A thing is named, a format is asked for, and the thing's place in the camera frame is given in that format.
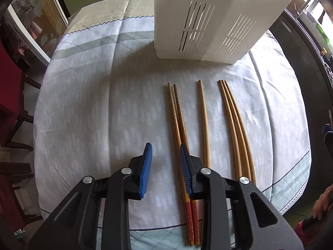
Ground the white slotted utensil holder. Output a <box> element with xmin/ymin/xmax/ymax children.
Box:
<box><xmin>154</xmin><ymin>0</ymin><xmax>293</xmax><ymax>64</ymax></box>

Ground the pale patterned tablecloth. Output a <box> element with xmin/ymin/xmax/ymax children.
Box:
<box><xmin>33</xmin><ymin>0</ymin><xmax>312</xmax><ymax>249</ymax></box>

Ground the red upholstered wooden chair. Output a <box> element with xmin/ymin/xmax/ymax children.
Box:
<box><xmin>1</xmin><ymin>46</ymin><xmax>42</xmax><ymax>232</ymax></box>

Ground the bamboo chopstick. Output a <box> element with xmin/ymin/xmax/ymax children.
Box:
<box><xmin>219</xmin><ymin>80</ymin><xmax>242</xmax><ymax>179</ymax></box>
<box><xmin>219</xmin><ymin>80</ymin><xmax>255</xmax><ymax>181</ymax></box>
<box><xmin>222</xmin><ymin>80</ymin><xmax>256</xmax><ymax>185</ymax></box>

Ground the glass sliding door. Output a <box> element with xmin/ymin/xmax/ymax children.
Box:
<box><xmin>5</xmin><ymin>0</ymin><xmax>68</xmax><ymax>65</ymax></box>

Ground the person's right hand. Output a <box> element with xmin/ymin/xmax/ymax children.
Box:
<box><xmin>312</xmin><ymin>185</ymin><xmax>332</xmax><ymax>220</ymax></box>

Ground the chrome sink faucet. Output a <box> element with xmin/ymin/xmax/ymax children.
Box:
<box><xmin>295</xmin><ymin>0</ymin><xmax>319</xmax><ymax>19</ymax></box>

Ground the red-handled chopstick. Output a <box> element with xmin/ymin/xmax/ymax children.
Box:
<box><xmin>167</xmin><ymin>83</ymin><xmax>195</xmax><ymax>245</ymax></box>
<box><xmin>173</xmin><ymin>84</ymin><xmax>200</xmax><ymax>245</ymax></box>

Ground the light wooden single chopstick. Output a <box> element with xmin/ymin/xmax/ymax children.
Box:
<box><xmin>198</xmin><ymin>80</ymin><xmax>211</xmax><ymax>168</ymax></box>

